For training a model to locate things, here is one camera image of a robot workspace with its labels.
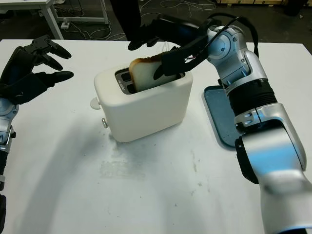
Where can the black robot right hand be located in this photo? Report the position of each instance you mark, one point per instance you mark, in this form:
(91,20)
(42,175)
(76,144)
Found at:
(175,31)

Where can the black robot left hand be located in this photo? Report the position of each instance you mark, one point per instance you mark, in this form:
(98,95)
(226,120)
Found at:
(14,65)

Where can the slice of toast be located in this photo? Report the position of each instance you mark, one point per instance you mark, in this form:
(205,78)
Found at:
(143,75)

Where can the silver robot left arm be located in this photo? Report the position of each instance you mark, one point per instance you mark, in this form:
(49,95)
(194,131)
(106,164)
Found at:
(6,114)

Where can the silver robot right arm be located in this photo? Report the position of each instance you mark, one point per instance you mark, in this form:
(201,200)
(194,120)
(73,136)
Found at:
(268,151)

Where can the person in black trousers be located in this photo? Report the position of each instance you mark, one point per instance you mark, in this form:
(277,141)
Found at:
(126,14)

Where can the white two-slot toaster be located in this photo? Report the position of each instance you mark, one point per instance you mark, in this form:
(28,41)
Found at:
(146,112)

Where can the white desk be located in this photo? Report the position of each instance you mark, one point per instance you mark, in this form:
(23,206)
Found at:
(52,19)

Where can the white power strip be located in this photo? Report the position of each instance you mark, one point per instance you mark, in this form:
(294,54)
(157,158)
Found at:
(65,25)

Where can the stacked wooden crates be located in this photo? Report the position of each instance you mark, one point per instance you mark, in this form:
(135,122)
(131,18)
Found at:
(234,2)

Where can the blue plastic tray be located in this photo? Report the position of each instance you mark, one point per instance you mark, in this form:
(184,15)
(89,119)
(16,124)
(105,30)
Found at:
(217,114)

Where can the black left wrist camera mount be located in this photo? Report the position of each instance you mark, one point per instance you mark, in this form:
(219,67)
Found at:
(22,93)

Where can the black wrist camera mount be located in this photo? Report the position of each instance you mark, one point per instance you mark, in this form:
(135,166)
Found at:
(195,54)
(22,93)

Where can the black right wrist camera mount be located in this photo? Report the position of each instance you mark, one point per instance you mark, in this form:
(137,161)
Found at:
(195,54)

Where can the white desk leg frame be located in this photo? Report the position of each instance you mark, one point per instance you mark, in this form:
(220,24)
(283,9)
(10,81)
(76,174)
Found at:
(104,12)

